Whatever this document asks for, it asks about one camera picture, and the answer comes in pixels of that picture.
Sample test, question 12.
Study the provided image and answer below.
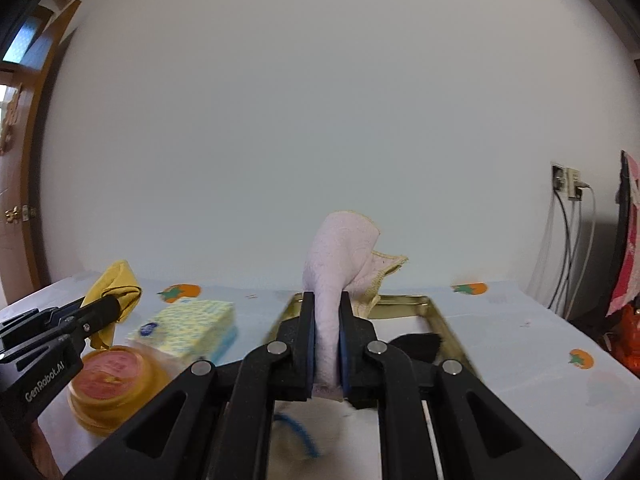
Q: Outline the pink white hanging cloth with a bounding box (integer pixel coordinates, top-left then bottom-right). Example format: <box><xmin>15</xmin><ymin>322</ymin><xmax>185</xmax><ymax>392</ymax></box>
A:
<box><xmin>606</xmin><ymin>151</ymin><xmax>640</xmax><ymax>318</ymax></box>

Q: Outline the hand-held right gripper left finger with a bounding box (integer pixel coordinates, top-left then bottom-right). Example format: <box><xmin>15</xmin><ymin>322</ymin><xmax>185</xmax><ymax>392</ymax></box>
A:
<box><xmin>64</xmin><ymin>291</ymin><xmax>317</xmax><ymax>480</ymax></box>

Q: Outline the brass door handle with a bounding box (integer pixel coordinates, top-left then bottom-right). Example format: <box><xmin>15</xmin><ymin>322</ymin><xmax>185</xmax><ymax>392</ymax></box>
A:
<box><xmin>4</xmin><ymin>205</ymin><xmax>38</xmax><ymax>225</ymax></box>

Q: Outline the orange object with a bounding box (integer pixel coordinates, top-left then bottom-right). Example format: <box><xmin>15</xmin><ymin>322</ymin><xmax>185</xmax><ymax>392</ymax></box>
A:
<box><xmin>611</xmin><ymin>300</ymin><xmax>640</xmax><ymax>378</ymax></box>

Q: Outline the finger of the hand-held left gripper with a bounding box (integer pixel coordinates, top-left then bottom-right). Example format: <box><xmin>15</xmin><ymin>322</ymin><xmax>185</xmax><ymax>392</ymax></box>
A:
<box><xmin>44</xmin><ymin>296</ymin><xmax>87</xmax><ymax>325</ymax></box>
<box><xmin>60</xmin><ymin>295</ymin><xmax>122</xmax><ymax>347</ymax></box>

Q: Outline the black fabric item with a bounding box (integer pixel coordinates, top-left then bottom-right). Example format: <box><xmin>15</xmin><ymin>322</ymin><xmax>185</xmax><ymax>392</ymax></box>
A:
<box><xmin>389</xmin><ymin>332</ymin><xmax>444</xmax><ymax>362</ymax></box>

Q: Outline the yellow patterned tissue pack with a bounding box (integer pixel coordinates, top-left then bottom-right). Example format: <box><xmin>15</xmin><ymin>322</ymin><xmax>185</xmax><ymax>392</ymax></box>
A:
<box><xmin>125</xmin><ymin>299</ymin><xmax>239</xmax><ymax>367</ymax></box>

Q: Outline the thin white cable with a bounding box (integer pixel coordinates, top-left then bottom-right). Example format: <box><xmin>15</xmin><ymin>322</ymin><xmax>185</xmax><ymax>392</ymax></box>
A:
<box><xmin>530</xmin><ymin>195</ymin><xmax>557</xmax><ymax>306</ymax></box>

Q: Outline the pale pink cloth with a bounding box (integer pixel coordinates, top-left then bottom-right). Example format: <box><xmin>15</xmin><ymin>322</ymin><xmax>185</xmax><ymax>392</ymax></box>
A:
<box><xmin>302</xmin><ymin>210</ymin><xmax>410</xmax><ymax>402</ymax></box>

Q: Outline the dark chair frame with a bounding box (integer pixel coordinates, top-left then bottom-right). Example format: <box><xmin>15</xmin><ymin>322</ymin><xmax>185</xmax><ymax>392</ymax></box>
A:
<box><xmin>602</xmin><ymin>150</ymin><xmax>632</xmax><ymax>341</ymax></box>

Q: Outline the persimmon print tablecloth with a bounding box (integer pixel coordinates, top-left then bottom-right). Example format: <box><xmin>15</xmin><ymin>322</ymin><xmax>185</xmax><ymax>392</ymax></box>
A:
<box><xmin>0</xmin><ymin>272</ymin><xmax>640</xmax><ymax>480</ymax></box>

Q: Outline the white sock blue trim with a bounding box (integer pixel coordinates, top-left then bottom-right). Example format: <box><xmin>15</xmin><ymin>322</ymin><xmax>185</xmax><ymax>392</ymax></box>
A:
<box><xmin>272</xmin><ymin>400</ymin><xmax>351</xmax><ymax>461</ymax></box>

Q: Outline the brown wooden door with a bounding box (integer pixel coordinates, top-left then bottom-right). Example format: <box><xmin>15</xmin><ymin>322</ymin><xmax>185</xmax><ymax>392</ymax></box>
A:
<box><xmin>0</xmin><ymin>0</ymin><xmax>83</xmax><ymax>308</ymax></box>

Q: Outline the round gold tin pink lid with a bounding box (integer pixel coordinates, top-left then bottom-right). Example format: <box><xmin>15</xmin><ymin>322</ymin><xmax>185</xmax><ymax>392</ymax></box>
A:
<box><xmin>66</xmin><ymin>346</ymin><xmax>168</xmax><ymax>437</ymax></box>

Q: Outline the white power cable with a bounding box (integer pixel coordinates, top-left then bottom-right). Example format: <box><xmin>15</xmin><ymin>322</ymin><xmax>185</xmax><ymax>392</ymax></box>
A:
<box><xmin>567</xmin><ymin>185</ymin><xmax>598</xmax><ymax>321</ymax></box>

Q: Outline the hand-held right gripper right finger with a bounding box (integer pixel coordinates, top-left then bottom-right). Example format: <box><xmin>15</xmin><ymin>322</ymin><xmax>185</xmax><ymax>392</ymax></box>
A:
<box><xmin>339</xmin><ymin>291</ymin><xmax>578</xmax><ymax>480</ymax></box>

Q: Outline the white wall socket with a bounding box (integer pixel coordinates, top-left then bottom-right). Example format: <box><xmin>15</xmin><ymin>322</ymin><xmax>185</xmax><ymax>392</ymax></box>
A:
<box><xmin>551</xmin><ymin>162</ymin><xmax>585</xmax><ymax>202</ymax></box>

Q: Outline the rectangular gold tin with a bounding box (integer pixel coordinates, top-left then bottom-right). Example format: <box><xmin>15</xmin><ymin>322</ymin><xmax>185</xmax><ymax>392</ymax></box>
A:
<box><xmin>264</xmin><ymin>292</ymin><xmax>483</xmax><ymax>480</ymax></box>

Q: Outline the yellow cloth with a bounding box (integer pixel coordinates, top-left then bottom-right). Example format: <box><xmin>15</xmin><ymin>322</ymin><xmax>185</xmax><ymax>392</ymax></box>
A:
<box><xmin>81</xmin><ymin>260</ymin><xmax>144</xmax><ymax>352</ymax></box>

